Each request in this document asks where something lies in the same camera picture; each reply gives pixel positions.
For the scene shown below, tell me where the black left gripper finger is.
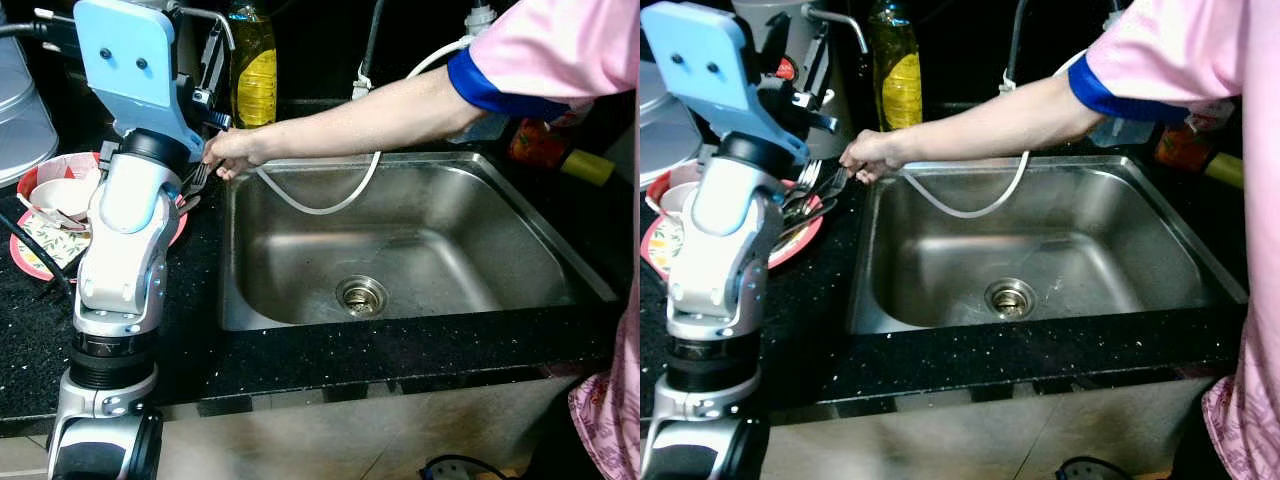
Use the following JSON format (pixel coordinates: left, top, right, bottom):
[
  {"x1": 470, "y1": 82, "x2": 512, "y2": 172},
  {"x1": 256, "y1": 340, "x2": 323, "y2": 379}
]
[
  {"x1": 757, "y1": 12, "x2": 792, "y2": 86},
  {"x1": 804, "y1": 20, "x2": 834, "y2": 101},
  {"x1": 178, "y1": 15, "x2": 201, "y2": 86},
  {"x1": 203, "y1": 22, "x2": 230, "y2": 99}
]

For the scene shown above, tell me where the silver fork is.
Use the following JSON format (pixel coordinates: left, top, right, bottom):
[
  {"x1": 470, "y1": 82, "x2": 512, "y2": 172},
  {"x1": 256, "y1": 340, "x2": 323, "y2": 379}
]
[
  {"x1": 180, "y1": 160, "x2": 214, "y2": 216},
  {"x1": 785, "y1": 168, "x2": 856, "y2": 226},
  {"x1": 782, "y1": 158, "x2": 829, "y2": 246}
]

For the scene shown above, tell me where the person hand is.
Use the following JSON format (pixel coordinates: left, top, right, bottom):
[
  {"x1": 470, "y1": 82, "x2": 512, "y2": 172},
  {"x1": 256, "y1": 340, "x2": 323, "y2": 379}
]
[
  {"x1": 203, "y1": 128, "x2": 269, "y2": 183},
  {"x1": 838, "y1": 130, "x2": 906, "y2": 186}
]

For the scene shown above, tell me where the yellow dish soap bottle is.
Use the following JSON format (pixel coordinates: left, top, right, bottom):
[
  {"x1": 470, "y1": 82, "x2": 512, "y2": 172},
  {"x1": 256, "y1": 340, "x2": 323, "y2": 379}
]
[
  {"x1": 228, "y1": 0, "x2": 279, "y2": 129},
  {"x1": 868, "y1": 0, "x2": 923, "y2": 131}
]

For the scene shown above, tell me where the white plastic container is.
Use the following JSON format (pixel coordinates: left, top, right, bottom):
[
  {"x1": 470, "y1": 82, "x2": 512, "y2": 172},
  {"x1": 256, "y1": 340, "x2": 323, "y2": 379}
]
[
  {"x1": 640, "y1": 60, "x2": 706, "y2": 191},
  {"x1": 0, "y1": 35, "x2": 59, "y2": 188}
]

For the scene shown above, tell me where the chrome faucet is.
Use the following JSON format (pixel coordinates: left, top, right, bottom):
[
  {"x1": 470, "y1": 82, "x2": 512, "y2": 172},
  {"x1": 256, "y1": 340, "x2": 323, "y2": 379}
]
[
  {"x1": 350, "y1": 0, "x2": 386, "y2": 101},
  {"x1": 998, "y1": 0, "x2": 1031, "y2": 98}
]

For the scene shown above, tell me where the person in pink shirt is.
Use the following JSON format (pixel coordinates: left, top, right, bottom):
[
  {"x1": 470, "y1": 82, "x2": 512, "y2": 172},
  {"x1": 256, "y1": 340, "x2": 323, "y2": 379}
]
[
  {"x1": 1068, "y1": 0, "x2": 1280, "y2": 480},
  {"x1": 445, "y1": 0, "x2": 641, "y2": 480}
]

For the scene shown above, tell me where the yellow green sponge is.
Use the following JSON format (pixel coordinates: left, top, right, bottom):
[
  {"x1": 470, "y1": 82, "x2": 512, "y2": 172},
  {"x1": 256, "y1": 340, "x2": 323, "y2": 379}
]
[
  {"x1": 560, "y1": 150, "x2": 616, "y2": 188},
  {"x1": 1205, "y1": 152, "x2": 1246, "y2": 191}
]

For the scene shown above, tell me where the steel sink drain strainer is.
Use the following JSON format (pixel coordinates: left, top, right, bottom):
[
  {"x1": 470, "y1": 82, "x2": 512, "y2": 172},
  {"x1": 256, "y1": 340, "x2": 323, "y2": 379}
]
[
  {"x1": 335, "y1": 275, "x2": 389, "y2": 319},
  {"x1": 985, "y1": 278, "x2": 1038, "y2": 321}
]

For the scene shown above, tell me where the red peach soap pump bottle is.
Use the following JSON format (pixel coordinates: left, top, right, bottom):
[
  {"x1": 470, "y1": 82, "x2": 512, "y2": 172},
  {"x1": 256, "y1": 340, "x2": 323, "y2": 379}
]
[
  {"x1": 505, "y1": 100, "x2": 591, "y2": 171},
  {"x1": 1152, "y1": 100, "x2": 1236, "y2": 173}
]

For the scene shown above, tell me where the stainless steel sink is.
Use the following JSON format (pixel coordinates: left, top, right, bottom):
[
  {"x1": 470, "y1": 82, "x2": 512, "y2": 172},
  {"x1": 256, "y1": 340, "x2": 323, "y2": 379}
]
[
  {"x1": 218, "y1": 150, "x2": 619, "y2": 333},
  {"x1": 848, "y1": 155, "x2": 1249, "y2": 336}
]

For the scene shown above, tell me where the grey cabinet front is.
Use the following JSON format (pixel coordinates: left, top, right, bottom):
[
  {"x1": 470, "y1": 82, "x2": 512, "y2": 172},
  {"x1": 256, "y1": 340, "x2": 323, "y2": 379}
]
[
  {"x1": 0, "y1": 375, "x2": 641, "y2": 480},
  {"x1": 640, "y1": 385, "x2": 1280, "y2": 480}
]

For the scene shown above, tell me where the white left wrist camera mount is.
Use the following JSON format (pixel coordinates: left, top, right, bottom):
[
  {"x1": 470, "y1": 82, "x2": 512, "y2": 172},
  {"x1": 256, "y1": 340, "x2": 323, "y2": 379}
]
[
  {"x1": 642, "y1": 0, "x2": 811, "y2": 166},
  {"x1": 75, "y1": 0, "x2": 206, "y2": 161}
]

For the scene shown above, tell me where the white flexible tap hose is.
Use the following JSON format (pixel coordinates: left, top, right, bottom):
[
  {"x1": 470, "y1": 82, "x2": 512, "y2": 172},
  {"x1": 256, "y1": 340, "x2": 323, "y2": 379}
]
[
  {"x1": 903, "y1": 0, "x2": 1126, "y2": 219},
  {"x1": 255, "y1": 0, "x2": 498, "y2": 216}
]

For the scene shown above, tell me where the black cable loop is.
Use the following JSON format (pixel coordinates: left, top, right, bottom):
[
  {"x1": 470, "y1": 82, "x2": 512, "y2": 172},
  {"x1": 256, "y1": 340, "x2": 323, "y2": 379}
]
[
  {"x1": 418, "y1": 455, "x2": 513, "y2": 480},
  {"x1": 1055, "y1": 457, "x2": 1141, "y2": 480}
]

